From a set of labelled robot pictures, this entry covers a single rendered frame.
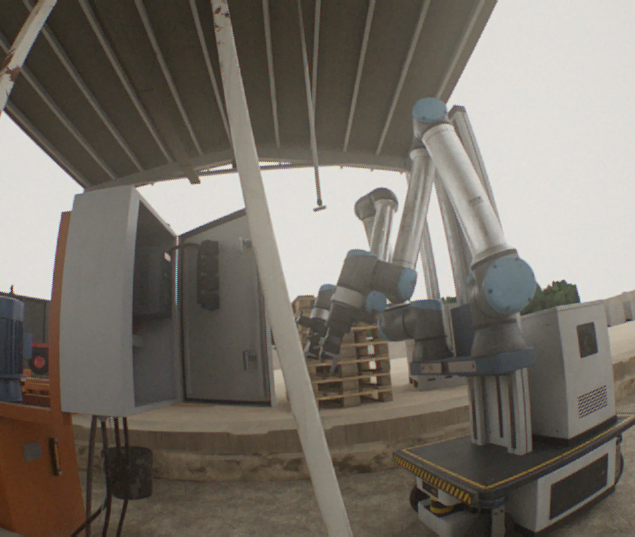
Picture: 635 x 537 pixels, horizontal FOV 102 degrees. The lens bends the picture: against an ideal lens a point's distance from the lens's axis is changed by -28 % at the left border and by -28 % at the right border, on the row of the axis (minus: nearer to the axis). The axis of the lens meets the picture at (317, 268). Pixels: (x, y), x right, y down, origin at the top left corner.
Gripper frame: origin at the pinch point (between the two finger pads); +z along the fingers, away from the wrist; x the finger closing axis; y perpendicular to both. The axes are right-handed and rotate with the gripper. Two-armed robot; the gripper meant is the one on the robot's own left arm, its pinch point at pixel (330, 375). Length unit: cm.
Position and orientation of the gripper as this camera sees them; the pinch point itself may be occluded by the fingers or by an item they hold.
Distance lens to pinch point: 104.2
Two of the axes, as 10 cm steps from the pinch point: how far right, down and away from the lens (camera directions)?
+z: -3.3, 9.3, -1.5
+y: -9.5, -3.2, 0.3
